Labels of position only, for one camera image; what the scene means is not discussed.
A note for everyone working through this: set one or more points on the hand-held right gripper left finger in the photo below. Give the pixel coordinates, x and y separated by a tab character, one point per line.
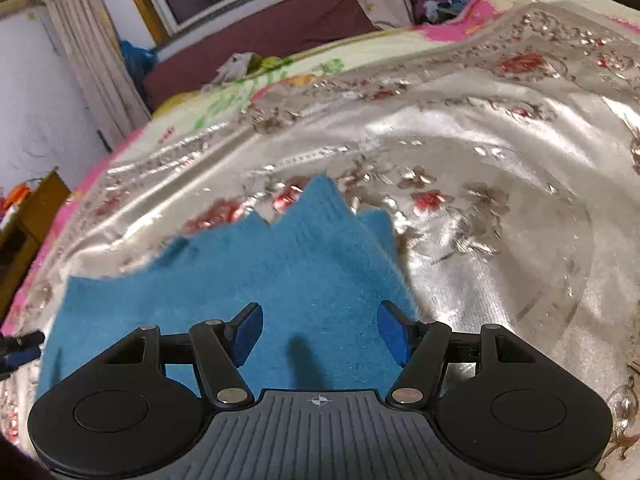
248	332

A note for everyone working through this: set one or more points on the wooden desk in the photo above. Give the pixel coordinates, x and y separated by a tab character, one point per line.
40	210

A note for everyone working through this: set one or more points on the blue knit sweater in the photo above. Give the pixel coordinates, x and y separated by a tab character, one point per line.
300	270

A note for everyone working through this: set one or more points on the pink floral blanket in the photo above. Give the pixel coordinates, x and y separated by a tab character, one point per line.
480	15

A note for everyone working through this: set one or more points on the dark red headboard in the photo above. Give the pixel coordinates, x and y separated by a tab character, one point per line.
280	30

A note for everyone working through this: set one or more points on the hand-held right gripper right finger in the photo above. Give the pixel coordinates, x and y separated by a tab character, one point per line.
394	332

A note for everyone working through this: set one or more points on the blue plastic bag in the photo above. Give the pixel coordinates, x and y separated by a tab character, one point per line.
137	60

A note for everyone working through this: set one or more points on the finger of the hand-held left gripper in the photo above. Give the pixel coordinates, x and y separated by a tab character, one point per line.
22	355

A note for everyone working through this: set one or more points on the orange tool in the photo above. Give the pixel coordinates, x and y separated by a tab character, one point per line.
20	192

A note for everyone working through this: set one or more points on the white crumpled cloth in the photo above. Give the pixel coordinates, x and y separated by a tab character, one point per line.
235	67

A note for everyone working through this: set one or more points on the floral satin bedspread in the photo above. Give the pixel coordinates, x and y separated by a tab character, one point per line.
500	135

